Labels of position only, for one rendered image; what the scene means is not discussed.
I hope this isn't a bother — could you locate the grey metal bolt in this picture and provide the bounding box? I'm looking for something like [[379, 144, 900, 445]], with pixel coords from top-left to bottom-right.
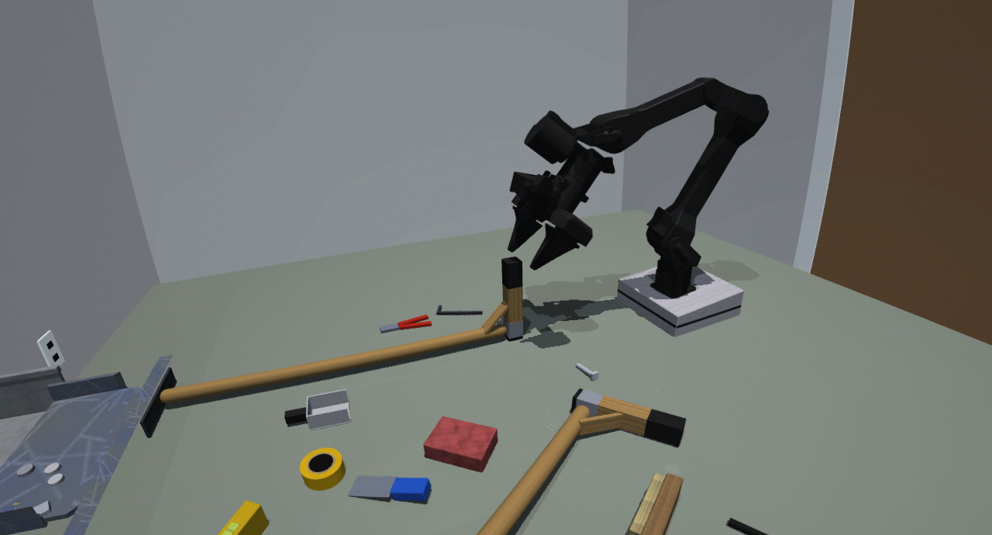
[[576, 363, 598, 381]]

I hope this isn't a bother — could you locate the yellow rectangular block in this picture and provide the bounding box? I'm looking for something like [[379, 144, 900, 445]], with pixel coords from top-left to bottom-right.
[[218, 500, 269, 535]]

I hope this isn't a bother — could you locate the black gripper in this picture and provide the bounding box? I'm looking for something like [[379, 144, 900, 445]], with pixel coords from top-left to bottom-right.
[[508, 171, 593, 271]]

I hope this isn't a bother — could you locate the red rectangular block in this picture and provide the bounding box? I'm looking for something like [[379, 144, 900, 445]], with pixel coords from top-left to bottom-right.
[[424, 416, 498, 472]]

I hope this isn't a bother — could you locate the dark grey l-shaped bar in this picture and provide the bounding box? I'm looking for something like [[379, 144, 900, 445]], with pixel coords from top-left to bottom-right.
[[437, 306, 483, 316]]

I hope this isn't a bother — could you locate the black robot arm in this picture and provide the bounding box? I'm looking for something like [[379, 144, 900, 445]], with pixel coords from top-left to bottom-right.
[[510, 78, 769, 299]]

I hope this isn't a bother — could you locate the black bent rod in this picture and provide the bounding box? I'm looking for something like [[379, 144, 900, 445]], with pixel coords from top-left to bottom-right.
[[728, 518, 768, 535]]

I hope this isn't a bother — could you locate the yellow ring with dark hole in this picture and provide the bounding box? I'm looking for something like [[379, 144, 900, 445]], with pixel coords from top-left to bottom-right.
[[300, 447, 346, 491]]

